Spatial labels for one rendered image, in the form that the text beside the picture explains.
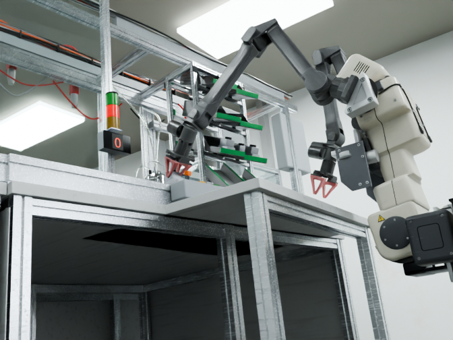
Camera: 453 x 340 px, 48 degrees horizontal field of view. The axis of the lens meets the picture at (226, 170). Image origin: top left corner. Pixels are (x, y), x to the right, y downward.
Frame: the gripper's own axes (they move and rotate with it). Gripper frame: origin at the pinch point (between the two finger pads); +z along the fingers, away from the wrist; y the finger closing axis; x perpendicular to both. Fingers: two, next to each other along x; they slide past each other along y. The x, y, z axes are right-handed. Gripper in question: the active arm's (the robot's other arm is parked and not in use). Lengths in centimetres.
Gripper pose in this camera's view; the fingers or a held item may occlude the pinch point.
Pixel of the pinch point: (172, 176)
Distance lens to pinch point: 195.6
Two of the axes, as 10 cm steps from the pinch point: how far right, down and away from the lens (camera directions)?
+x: 6.3, 3.6, -6.9
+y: -6.8, -1.7, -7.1
